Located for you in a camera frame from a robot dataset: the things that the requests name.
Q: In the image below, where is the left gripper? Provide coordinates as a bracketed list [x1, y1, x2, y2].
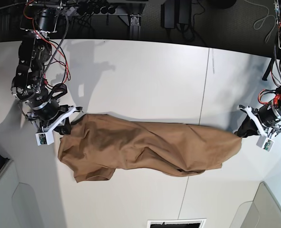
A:
[234, 102, 281, 138]

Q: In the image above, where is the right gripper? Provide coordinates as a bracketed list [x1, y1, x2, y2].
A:
[18, 99, 83, 135]

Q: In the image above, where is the brown t-shirt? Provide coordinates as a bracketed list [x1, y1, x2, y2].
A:
[58, 114, 242, 182]

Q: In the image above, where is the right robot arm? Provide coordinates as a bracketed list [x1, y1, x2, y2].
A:
[11, 0, 71, 135]

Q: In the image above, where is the white framed floor vent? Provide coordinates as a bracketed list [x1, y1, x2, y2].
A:
[146, 218, 207, 228]

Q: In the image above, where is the white power strip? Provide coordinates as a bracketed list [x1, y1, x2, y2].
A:
[56, 6, 77, 17]

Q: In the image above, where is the aluminium table leg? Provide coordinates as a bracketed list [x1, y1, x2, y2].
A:
[129, 14, 141, 40]

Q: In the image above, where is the black power adapter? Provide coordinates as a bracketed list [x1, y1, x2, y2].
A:
[161, 0, 192, 29]

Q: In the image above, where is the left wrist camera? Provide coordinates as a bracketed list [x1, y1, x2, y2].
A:
[256, 135, 274, 152]

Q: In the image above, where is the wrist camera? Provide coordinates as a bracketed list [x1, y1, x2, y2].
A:
[36, 131, 54, 146]
[256, 135, 274, 152]

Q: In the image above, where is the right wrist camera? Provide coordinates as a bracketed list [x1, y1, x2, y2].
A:
[36, 131, 54, 146]

